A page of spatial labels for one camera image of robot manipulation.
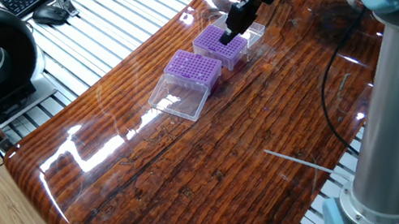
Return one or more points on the purple pipette tip holder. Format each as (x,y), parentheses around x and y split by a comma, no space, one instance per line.
(188,69)
(212,44)

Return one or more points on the glossy wood grain mat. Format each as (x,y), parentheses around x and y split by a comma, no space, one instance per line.
(217,166)

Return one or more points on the thin white rod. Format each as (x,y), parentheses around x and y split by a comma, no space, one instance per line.
(299,160)

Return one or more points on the black computer mouse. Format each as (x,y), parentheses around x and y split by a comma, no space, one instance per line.
(51,14)

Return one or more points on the black computer keyboard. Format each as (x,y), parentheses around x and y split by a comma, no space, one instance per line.
(27,0)

